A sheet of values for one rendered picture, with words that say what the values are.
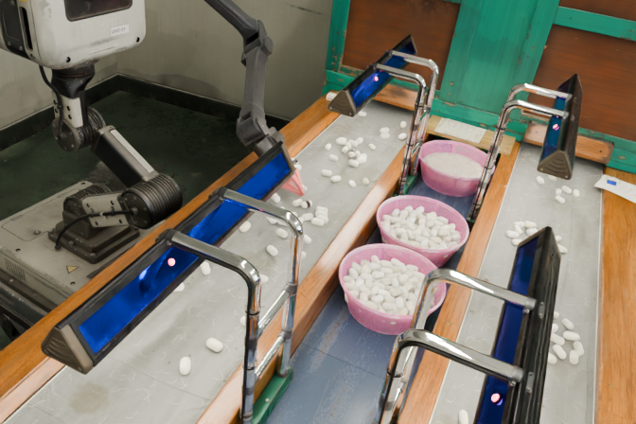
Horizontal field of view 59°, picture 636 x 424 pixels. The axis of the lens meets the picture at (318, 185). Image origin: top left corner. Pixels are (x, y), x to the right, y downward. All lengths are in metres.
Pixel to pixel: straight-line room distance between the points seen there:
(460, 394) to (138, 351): 0.67
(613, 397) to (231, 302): 0.84
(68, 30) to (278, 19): 2.06
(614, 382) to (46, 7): 1.49
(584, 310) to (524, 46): 0.99
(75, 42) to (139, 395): 0.84
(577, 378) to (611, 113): 1.12
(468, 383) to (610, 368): 0.33
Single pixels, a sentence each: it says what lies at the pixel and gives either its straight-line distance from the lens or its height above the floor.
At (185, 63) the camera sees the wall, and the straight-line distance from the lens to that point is 3.83.
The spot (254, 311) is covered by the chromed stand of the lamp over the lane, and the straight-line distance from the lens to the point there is 0.91.
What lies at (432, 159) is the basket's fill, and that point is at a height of 0.74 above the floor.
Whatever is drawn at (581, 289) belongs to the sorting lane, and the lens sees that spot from 1.66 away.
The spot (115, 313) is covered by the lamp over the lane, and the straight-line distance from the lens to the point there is 0.86.
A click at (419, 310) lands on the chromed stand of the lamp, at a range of 0.97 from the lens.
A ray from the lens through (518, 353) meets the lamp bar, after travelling 0.86.
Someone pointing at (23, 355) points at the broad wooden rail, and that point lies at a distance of 1.27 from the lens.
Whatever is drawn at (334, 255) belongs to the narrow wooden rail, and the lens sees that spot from 1.46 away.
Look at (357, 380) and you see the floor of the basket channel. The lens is 1.31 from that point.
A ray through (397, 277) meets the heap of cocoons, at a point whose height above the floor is 0.74.
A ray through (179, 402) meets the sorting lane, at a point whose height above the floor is 0.74.
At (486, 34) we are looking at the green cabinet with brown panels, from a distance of 2.19.
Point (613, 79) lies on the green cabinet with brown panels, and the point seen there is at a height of 1.07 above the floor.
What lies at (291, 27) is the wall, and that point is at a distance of 3.40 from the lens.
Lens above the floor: 1.68
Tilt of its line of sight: 32 degrees down
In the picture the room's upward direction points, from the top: 7 degrees clockwise
